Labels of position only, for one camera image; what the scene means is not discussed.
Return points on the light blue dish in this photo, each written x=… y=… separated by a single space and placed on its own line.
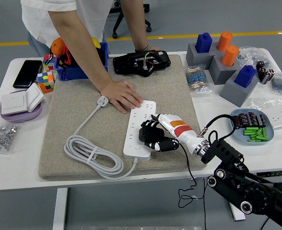
x=270 y=133

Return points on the person's right hand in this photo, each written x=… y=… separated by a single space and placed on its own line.
x=121 y=95

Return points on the orange cylinder peg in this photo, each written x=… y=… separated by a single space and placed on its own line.
x=229 y=56
x=224 y=42

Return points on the grey socket block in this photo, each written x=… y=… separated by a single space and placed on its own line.
x=191 y=60
x=232 y=93
x=217 y=74

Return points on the black capacitor bundle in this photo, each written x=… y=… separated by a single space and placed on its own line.
x=265 y=73

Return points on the white table leg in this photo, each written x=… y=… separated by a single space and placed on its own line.
x=237 y=215
x=60 y=208

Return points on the person's right forearm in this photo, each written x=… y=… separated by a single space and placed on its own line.
x=81 y=52

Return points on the black table control panel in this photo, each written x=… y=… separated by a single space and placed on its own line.
x=263 y=174

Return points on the blue square peg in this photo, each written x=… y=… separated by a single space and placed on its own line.
x=203 y=43
x=245 y=76

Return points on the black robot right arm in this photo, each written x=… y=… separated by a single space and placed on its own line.
x=222 y=153

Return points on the clear bag of resistors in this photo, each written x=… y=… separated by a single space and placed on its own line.
x=197 y=80

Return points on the black wristwatch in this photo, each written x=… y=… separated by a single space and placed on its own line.
x=142 y=49

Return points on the white wall switch panel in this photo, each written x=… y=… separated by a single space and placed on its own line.
x=12 y=103
x=34 y=97

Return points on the blue plastic bin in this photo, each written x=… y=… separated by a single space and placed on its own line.
x=71 y=73

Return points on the colourful puzzle cube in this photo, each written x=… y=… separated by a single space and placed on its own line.
x=47 y=61
x=46 y=82

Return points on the person's left hand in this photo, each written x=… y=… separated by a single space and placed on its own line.
x=154 y=49

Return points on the black office chair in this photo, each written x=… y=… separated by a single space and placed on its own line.
x=118 y=24

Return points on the yellow lemon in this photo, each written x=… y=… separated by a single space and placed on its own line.
x=96 y=43

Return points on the clear bag of metal nuts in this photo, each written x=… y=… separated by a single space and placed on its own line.
x=2 y=136

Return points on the orange fruit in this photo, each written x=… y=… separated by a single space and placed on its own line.
x=58 y=46

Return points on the grey-brown mat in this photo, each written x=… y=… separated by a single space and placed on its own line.
x=174 y=95

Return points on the white and black robot right hand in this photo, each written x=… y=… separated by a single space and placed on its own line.
x=179 y=129

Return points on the person's torso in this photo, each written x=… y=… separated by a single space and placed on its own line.
x=90 y=14

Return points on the black smartphone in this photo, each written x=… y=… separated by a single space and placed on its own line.
x=27 y=74

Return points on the clear plastic bag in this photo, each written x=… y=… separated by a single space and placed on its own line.
x=275 y=103

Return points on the person's left forearm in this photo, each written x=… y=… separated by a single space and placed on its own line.
x=133 y=24

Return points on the purple tray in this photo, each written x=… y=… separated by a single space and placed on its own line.
x=18 y=118

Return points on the black open electronic device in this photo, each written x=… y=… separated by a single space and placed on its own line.
x=124 y=63

